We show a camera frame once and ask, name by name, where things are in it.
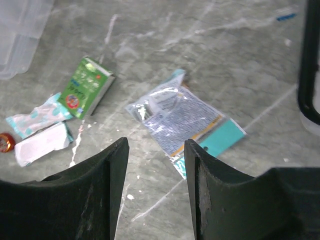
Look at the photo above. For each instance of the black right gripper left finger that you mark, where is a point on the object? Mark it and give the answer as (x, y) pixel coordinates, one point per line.
(79, 203)

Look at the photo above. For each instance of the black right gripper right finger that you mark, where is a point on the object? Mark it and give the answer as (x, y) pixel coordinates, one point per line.
(281, 204)

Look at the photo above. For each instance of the small red round item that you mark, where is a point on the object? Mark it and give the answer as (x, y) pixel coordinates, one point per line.
(7, 142)

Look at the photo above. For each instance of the clear first aid box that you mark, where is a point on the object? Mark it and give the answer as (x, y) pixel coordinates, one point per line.
(308, 91)

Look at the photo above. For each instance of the small green box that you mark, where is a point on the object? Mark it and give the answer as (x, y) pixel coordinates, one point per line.
(86, 88)

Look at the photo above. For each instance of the clear compartment tray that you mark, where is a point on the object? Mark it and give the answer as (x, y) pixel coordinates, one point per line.
(22, 23)

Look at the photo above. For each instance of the white flat packet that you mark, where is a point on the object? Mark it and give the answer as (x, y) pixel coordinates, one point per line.
(54, 138)

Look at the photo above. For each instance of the teal white tube box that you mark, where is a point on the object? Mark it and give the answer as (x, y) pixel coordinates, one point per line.
(49, 113)

